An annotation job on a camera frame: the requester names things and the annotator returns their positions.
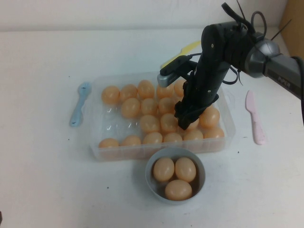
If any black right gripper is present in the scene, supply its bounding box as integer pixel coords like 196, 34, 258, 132
174, 23, 232, 131

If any clear plastic egg box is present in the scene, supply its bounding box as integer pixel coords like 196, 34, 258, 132
89, 71, 236, 162

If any brown cardboard box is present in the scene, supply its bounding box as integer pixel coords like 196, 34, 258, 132
279, 0, 304, 57

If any pink plastic knife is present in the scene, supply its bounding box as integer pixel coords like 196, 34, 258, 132
245, 89, 266, 145

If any yellow plastic knife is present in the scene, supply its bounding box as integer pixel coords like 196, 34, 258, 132
161, 40, 202, 69

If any grey round bowl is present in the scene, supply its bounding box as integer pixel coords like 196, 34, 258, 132
145, 147, 206, 205

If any black zip tie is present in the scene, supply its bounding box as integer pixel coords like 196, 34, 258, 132
272, 20, 293, 40

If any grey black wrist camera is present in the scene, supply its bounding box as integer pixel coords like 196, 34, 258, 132
156, 55, 199, 87

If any black wrist cable bundle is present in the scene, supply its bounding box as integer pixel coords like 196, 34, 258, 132
221, 2, 257, 36

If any grey cable loop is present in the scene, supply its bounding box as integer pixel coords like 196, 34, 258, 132
250, 10, 269, 38

